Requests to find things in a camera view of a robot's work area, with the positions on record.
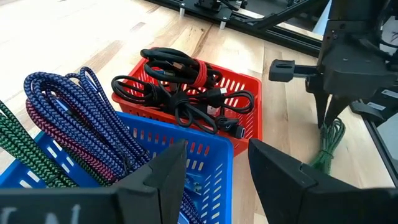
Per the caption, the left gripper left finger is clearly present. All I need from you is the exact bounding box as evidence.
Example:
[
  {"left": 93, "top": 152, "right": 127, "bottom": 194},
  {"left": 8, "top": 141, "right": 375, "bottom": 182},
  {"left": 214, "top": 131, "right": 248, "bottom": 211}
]
[{"left": 113, "top": 139, "right": 188, "bottom": 224}]

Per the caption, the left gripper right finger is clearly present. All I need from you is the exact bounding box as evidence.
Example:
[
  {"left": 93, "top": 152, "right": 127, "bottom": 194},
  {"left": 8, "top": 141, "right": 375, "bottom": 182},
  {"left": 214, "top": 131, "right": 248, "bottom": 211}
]
[{"left": 248, "top": 138, "right": 353, "bottom": 224}]

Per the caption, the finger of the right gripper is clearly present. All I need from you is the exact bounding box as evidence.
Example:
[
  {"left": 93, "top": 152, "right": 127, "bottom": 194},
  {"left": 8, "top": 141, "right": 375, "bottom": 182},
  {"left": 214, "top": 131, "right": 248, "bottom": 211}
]
[
  {"left": 324, "top": 94, "right": 354, "bottom": 126},
  {"left": 312, "top": 91, "right": 330, "bottom": 129}
]

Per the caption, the thick black cable red tie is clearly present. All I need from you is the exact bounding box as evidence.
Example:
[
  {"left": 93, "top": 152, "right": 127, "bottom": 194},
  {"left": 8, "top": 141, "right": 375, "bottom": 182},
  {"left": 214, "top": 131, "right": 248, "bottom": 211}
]
[{"left": 139, "top": 47, "right": 223, "bottom": 91}]

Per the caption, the magenta braided cable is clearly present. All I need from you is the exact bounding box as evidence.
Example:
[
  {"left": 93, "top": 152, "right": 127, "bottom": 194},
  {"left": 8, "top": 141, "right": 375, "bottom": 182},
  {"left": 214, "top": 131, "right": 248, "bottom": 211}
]
[{"left": 25, "top": 100, "right": 119, "bottom": 184}]

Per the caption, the blue plastic basket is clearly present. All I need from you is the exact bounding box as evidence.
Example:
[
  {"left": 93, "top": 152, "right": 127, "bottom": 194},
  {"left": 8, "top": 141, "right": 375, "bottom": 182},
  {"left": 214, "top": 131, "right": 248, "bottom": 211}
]
[{"left": 0, "top": 111, "right": 234, "bottom": 224}]

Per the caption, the red plastic basket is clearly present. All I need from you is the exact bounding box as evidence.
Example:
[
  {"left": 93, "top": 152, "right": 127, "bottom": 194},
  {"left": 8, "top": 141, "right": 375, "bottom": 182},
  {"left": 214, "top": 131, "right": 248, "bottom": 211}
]
[{"left": 111, "top": 47, "right": 264, "bottom": 157}]

